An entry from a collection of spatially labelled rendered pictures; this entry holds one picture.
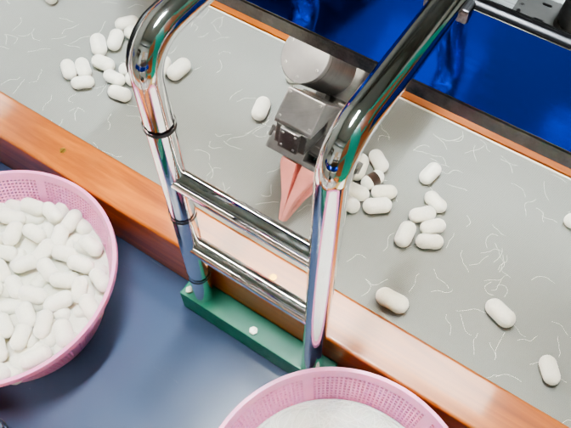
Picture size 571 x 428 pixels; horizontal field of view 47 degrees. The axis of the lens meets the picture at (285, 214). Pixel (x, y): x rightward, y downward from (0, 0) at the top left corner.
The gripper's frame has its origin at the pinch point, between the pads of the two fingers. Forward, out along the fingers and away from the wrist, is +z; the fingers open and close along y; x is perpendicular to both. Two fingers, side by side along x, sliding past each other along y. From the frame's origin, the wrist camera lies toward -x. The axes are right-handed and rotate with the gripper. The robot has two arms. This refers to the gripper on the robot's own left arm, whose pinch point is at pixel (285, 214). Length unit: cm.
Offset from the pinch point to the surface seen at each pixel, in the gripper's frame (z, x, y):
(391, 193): -7.1, 6.6, 8.9
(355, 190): -5.6, 5.0, 5.2
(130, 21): -11.0, 9.6, -36.3
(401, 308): 2.4, -1.8, 17.1
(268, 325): 11.4, -4.0, 5.1
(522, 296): -3.8, 5.8, 27.6
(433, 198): -8.8, 7.8, 13.5
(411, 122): -15.4, 15.7, 5.5
